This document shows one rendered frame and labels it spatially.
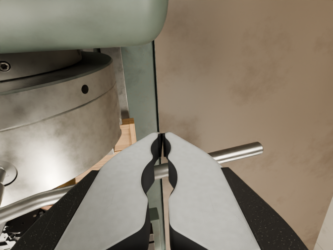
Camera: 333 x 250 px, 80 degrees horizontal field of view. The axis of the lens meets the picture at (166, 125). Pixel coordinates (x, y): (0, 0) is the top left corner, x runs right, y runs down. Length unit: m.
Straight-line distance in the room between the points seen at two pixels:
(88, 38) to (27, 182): 0.17
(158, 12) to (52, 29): 0.08
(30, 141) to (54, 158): 0.03
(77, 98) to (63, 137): 0.05
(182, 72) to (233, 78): 0.42
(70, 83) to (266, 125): 1.92
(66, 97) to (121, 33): 0.10
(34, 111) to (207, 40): 1.39
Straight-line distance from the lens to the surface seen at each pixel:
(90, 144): 0.28
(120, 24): 0.18
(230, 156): 0.18
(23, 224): 0.55
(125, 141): 0.63
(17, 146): 0.25
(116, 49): 0.56
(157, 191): 1.27
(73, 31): 0.19
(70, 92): 0.25
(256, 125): 2.00
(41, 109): 0.24
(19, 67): 0.28
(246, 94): 1.80
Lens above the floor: 1.42
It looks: 60 degrees down
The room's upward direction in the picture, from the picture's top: 157 degrees clockwise
